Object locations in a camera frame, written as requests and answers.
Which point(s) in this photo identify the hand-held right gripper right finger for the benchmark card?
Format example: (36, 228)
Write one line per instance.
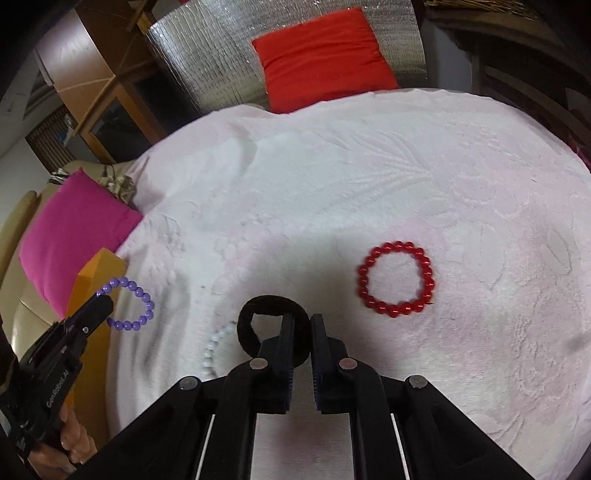
(317, 369)

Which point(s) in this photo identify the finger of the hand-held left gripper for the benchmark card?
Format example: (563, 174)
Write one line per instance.
(94, 314)

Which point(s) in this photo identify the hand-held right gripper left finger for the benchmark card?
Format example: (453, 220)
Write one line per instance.
(288, 369)

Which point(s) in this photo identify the orange cardboard box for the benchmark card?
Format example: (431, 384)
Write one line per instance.
(99, 267)

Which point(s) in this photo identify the person's left hand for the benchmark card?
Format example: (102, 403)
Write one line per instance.
(74, 434)

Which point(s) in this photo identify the pink pillow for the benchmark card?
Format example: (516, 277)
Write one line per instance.
(69, 230)

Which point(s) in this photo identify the patterned grey cloth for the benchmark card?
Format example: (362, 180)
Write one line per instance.
(120, 189)

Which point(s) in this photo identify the brown window blind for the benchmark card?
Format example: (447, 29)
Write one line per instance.
(51, 143)

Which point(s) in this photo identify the white blanket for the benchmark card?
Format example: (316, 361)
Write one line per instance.
(323, 184)

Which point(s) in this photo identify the wooden column cabinet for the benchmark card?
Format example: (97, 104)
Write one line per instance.
(92, 55)

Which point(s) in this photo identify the silver foil mat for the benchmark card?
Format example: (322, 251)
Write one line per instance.
(194, 60)

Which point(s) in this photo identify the red pillow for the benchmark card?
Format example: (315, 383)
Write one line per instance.
(323, 60)

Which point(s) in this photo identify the wooden side table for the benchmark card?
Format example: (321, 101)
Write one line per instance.
(508, 69)

